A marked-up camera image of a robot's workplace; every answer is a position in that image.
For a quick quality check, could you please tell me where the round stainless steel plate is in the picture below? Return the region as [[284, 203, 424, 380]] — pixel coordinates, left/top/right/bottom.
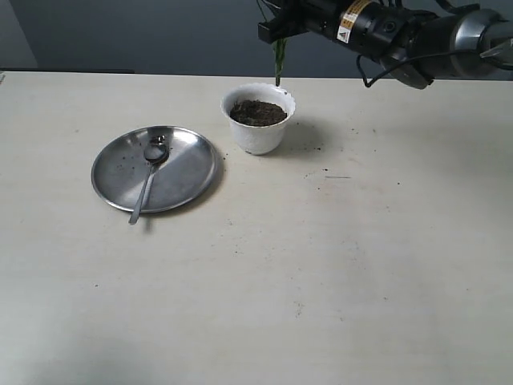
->
[[91, 125, 219, 214]]

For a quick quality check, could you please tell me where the stainless steel spork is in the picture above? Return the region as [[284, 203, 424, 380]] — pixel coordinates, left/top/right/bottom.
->
[[128, 135, 169, 225]]

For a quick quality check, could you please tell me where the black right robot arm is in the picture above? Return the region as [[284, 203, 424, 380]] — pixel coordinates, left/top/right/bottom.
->
[[258, 1, 512, 90]]

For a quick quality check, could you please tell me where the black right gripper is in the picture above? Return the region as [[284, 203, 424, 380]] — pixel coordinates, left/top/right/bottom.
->
[[258, 0, 308, 43]]

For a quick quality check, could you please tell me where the dark soil in pot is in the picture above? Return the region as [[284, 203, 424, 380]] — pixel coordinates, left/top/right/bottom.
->
[[229, 100, 288, 127]]

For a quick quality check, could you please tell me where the white plastic flower pot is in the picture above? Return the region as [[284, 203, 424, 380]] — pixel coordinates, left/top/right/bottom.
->
[[220, 83, 296, 156]]

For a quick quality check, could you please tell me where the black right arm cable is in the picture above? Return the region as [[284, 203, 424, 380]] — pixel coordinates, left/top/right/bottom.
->
[[355, 31, 482, 88]]

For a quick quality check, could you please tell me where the red artificial anthurium flower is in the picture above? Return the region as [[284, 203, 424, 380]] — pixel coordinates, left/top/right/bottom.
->
[[256, 0, 289, 87]]

